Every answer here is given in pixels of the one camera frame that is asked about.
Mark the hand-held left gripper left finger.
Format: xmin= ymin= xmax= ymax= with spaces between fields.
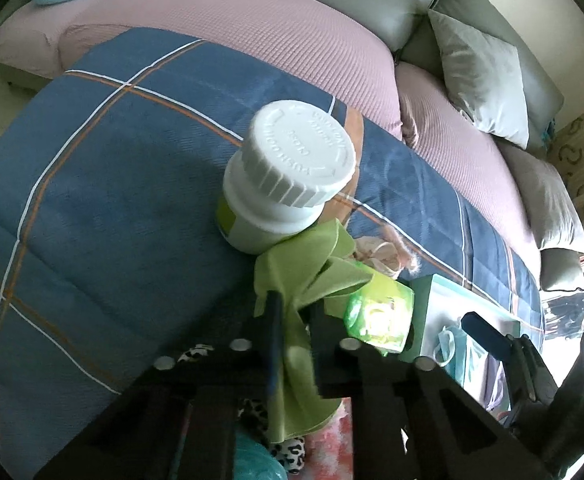
xmin=36 ymin=291 xmax=286 ymax=480

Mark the blue plaid blanket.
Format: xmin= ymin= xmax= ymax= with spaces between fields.
xmin=0 ymin=27 xmax=545 ymax=480

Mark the leopard print cloth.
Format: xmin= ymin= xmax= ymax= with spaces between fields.
xmin=178 ymin=344 xmax=307 ymax=476

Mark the beige grey pillow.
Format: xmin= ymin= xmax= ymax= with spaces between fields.
xmin=539 ymin=247 xmax=584 ymax=292
xmin=497 ymin=140 xmax=584 ymax=253

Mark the light green cloth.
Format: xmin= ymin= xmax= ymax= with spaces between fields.
xmin=254 ymin=219 xmax=373 ymax=445

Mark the pink floral cloth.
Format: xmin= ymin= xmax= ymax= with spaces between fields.
xmin=352 ymin=225 xmax=420 ymax=281

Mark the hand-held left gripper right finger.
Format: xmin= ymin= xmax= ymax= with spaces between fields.
xmin=311 ymin=304 xmax=544 ymax=480

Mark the pink fluffy cloth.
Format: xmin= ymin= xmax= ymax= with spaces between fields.
xmin=299 ymin=395 xmax=405 ymax=480

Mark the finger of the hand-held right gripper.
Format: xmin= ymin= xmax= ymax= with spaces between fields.
xmin=462 ymin=311 xmax=558 ymax=403

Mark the light grey pillow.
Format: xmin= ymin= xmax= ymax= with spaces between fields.
xmin=428 ymin=9 xmax=530 ymax=150

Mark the green packet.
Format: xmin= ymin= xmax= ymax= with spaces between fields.
xmin=344 ymin=275 xmax=415 ymax=356

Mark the white bottle with green label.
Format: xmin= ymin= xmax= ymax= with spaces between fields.
xmin=215 ymin=100 xmax=357 ymax=255

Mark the green storage box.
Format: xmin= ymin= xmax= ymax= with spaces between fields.
xmin=402 ymin=274 xmax=523 ymax=411

